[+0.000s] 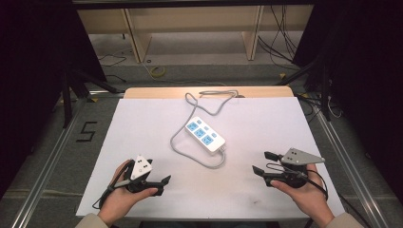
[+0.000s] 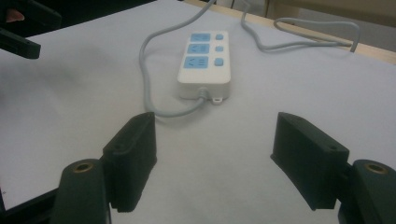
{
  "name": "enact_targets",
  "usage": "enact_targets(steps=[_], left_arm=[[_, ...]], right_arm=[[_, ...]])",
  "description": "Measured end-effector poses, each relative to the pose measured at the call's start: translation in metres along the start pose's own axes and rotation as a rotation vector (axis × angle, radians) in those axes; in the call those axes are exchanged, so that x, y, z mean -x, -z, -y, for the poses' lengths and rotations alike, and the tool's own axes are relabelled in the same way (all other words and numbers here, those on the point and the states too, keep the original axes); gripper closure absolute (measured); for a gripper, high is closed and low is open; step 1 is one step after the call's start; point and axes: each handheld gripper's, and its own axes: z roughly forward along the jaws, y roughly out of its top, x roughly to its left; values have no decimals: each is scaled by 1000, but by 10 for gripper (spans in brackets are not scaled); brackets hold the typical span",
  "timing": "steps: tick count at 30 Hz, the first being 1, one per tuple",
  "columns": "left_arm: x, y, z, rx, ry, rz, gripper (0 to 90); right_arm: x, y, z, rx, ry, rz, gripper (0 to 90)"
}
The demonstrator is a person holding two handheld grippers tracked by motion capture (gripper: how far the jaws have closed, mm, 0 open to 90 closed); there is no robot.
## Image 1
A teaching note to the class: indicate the white blue power strip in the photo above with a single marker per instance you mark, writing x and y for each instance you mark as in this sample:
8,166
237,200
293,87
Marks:
205,135

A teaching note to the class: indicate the person's left hand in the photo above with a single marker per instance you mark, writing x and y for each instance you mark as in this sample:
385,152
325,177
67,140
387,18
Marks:
122,201

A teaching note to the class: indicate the aluminium floor rail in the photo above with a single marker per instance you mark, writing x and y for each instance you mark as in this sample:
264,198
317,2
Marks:
47,167
348,164

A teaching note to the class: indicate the white table sheet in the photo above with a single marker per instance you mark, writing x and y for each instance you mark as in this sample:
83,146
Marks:
253,126

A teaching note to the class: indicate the wooden shelf frame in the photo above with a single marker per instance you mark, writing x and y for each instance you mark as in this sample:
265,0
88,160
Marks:
139,41

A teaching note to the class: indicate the dark curtain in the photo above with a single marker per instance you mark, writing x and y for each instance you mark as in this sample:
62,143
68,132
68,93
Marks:
31,79
370,79

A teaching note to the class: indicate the person's right hand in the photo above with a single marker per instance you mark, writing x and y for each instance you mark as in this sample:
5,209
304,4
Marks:
309,198

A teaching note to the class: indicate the black metal stand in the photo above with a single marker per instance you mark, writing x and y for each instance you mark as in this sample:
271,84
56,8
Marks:
67,101
324,95

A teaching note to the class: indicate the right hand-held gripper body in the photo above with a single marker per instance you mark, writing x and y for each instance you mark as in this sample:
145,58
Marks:
299,157

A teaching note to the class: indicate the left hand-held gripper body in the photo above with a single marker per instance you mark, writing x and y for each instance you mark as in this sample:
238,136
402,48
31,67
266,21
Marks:
140,167

